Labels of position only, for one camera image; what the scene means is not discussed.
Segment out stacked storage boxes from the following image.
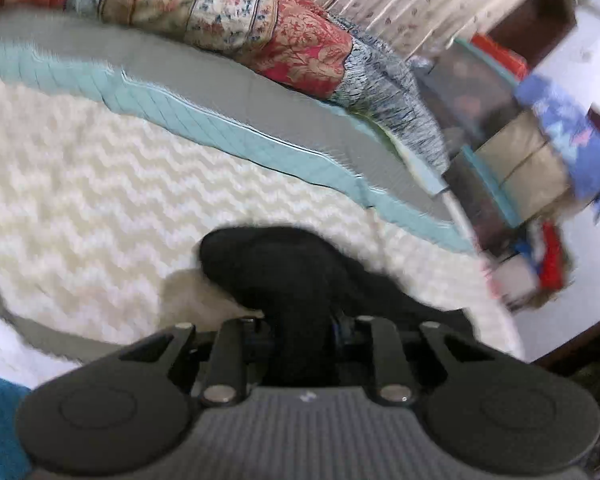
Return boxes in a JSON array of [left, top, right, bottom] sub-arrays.
[[414, 37, 531, 263]]

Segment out printed zigzag bedspread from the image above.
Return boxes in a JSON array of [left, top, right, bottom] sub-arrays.
[[0, 9, 527, 480]]

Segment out dark wooden furniture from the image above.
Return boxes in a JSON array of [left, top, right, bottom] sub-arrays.
[[487, 0, 578, 63]]

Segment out floral patchwork quilt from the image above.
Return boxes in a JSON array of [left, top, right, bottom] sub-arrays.
[[0, 0, 452, 173]]

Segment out black pants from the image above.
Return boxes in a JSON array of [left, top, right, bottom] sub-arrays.
[[199, 226, 482, 389]]

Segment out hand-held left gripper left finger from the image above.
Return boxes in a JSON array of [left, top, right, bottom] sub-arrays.
[[117, 316, 273, 407]]

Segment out pile of colourful clothes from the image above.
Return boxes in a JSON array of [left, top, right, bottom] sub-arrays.
[[475, 74, 600, 311]]

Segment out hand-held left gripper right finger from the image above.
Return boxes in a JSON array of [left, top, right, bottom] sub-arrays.
[[330, 315, 498, 406]]

